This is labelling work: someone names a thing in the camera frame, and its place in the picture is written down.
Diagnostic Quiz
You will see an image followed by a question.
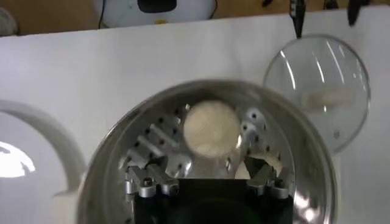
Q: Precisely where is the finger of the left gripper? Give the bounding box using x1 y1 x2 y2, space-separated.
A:
347 0 363 27
288 0 307 40

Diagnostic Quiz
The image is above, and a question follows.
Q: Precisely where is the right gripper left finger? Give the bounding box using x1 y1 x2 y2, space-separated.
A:
124 156 180 198

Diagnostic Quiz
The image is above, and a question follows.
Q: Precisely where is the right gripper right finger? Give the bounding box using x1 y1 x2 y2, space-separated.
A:
243 155 290 200

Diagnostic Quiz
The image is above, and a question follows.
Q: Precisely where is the white steamed baozi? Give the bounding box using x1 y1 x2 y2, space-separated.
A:
182 100 242 159

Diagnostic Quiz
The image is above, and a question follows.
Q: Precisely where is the glass lid with cream handle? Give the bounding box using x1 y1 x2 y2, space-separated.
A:
263 33 372 155

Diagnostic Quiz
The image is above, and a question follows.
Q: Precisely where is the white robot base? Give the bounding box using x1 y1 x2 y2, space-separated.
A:
93 0 217 29

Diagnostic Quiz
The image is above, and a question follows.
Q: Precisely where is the stainless steel steamer basket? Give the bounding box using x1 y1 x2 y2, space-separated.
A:
50 79 338 224

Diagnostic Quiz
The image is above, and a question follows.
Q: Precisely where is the white round plate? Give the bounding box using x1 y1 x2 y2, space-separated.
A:
0 99 88 224

